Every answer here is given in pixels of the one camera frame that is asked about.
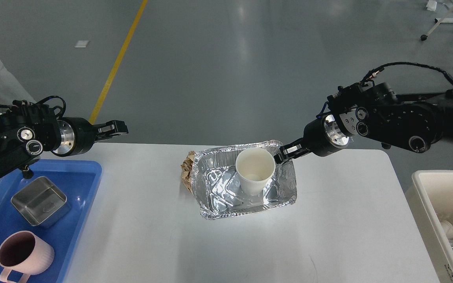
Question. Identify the pink ribbed mug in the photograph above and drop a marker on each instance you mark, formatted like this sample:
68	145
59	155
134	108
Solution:
26	253

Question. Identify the square stainless steel container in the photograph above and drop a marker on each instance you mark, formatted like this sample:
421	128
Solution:
41	203

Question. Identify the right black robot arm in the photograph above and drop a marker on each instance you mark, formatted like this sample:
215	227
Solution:
412	122

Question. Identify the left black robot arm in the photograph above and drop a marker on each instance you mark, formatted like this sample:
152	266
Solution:
28	129

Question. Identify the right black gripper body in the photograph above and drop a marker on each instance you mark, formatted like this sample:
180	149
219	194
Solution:
323	136

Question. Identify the white paper cup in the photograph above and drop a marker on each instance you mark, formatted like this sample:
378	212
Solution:
255	166

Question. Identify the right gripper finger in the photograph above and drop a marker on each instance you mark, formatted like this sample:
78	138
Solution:
295	145
283	156

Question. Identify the brown paper ball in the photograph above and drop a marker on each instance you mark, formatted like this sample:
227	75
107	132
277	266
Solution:
186	170

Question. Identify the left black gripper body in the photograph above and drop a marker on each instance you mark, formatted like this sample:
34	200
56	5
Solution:
77	136

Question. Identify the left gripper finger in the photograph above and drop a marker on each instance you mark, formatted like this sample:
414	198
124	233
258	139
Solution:
112	128
106	135

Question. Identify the white plastic bin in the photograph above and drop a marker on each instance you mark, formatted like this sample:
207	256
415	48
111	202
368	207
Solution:
430	199

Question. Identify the aluminium foil tray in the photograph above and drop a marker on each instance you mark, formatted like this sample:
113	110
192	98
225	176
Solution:
216	185

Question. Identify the blue plastic tray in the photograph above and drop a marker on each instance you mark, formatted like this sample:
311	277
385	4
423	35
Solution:
79	181

